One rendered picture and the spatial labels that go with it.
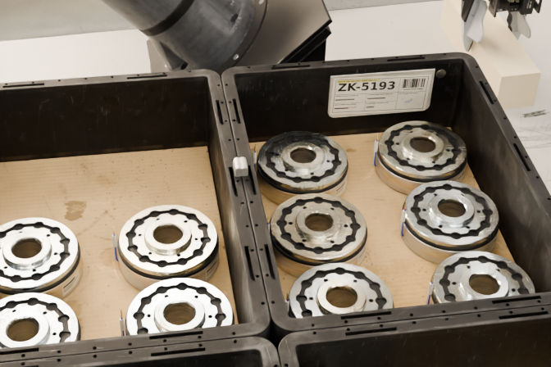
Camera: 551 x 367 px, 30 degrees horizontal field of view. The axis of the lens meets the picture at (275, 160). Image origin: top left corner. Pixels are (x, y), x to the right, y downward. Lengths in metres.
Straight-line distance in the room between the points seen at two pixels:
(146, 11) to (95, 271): 0.38
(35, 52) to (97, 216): 0.56
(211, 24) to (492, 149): 0.41
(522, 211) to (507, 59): 0.50
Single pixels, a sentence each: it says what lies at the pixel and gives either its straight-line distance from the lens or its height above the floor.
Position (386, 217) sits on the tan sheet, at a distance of 1.14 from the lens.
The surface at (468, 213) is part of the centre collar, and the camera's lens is 1.11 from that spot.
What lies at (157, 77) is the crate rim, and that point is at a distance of 1.17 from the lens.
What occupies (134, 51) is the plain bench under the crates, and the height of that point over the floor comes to 0.70.
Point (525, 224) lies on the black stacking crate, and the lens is 1.08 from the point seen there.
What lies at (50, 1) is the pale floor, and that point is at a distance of 3.16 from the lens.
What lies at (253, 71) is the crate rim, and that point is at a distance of 1.17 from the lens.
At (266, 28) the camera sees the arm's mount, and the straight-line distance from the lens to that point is 1.33.
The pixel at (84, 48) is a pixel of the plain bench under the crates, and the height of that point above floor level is 0.70.
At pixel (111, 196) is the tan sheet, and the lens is 1.16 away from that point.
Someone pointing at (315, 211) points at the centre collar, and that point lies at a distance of 1.09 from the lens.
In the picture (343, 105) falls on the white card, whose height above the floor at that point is 0.88.
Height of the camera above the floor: 1.60
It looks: 39 degrees down
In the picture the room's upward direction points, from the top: 2 degrees clockwise
